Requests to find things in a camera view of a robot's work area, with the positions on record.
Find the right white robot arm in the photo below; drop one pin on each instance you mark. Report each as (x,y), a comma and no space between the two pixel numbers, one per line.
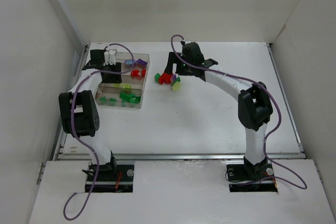
(254,106)

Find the red arch lego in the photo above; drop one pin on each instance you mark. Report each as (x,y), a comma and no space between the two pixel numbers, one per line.
(135,73)

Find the purple square lego brick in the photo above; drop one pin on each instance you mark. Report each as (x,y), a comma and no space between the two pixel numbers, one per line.
(141,63)

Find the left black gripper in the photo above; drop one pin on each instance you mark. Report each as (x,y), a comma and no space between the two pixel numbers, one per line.
(111,74)

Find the dark green flat lego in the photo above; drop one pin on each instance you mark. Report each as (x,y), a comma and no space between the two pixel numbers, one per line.
(127,97)

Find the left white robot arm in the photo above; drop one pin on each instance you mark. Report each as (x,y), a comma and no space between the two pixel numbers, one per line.
(79,114)

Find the large red lego block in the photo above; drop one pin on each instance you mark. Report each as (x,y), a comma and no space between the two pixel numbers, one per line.
(165,78)

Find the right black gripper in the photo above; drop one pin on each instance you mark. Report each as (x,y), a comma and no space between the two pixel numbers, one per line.
(171,60)

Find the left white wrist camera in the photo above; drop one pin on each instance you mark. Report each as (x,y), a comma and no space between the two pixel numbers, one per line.
(110,56)

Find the lime lego pile block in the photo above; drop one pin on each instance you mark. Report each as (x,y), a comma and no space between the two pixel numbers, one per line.
(176,86)

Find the small green lego bottom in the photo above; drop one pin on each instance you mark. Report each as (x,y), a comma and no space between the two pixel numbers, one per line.
(103,100)

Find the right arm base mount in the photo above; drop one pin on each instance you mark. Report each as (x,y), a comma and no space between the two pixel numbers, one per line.
(242,182)

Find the green square lego in tray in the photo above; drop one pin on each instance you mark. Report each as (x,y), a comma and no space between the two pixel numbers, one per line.
(135,100)

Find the lime lego in tray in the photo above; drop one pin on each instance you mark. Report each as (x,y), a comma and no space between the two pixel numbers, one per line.
(127,86)

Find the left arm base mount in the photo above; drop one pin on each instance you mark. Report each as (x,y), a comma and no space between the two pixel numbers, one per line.
(119,181)

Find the aluminium rail front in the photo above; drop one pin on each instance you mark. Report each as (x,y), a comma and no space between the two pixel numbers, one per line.
(148,157)

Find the clear compartment organizer tray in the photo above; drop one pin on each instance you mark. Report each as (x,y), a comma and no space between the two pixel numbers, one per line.
(125,90)

